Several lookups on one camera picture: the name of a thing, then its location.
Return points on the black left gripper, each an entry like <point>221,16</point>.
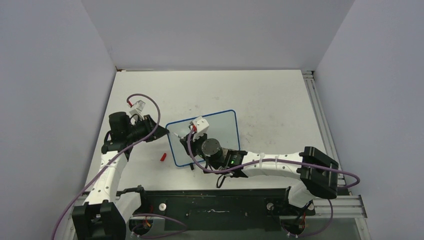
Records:
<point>148,123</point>

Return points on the blue-framed whiteboard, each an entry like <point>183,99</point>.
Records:
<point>223,126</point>

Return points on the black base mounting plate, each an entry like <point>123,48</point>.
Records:
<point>231,224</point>

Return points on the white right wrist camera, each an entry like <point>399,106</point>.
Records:
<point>199,126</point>

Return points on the red marker cap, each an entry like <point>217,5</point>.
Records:
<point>163,157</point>

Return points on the aluminium right side rail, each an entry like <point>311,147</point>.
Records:
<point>310,83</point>

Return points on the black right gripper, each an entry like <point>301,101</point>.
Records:
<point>193,143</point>

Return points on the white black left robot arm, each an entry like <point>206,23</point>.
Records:
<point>99,218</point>

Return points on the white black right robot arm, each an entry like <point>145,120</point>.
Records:
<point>314,172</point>

